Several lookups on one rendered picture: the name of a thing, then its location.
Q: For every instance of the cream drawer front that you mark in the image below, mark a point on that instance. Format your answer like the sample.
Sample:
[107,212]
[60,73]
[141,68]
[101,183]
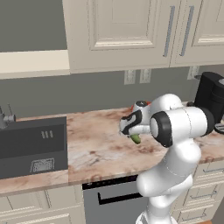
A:
[214,163]
[210,186]
[201,208]

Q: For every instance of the black coffee machine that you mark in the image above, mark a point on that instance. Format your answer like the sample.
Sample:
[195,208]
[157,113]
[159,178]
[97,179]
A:
[210,96]

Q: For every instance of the dark grey sink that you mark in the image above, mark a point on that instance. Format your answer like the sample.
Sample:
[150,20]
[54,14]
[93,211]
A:
[32,145]

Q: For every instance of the cream base cupboard run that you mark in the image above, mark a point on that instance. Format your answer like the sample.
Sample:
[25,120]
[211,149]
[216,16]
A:
[40,208]

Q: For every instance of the narrow cream cupboard door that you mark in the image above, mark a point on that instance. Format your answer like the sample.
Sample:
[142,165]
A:
[204,29]

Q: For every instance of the grey dishwasher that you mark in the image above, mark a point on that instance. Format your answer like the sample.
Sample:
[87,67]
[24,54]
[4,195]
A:
[113,210]

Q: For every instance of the grey tap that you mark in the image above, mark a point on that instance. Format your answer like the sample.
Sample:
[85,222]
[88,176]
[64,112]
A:
[5,119]

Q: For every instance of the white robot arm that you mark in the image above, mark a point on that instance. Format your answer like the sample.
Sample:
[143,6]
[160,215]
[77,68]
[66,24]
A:
[175,163]

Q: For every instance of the wide cream cupboard door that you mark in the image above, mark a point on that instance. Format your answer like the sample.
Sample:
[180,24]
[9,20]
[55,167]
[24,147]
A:
[122,32]

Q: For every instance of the white wall socket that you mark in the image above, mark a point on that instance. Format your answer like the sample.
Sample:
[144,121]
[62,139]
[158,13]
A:
[129,77]
[145,76]
[192,73]

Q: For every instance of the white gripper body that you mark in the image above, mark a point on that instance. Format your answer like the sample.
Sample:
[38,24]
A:
[137,129]

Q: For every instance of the cream ledge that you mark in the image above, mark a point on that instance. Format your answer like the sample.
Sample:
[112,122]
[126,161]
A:
[33,64]

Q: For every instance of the green cucumber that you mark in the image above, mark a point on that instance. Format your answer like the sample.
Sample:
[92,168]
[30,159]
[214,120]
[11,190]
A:
[136,138]

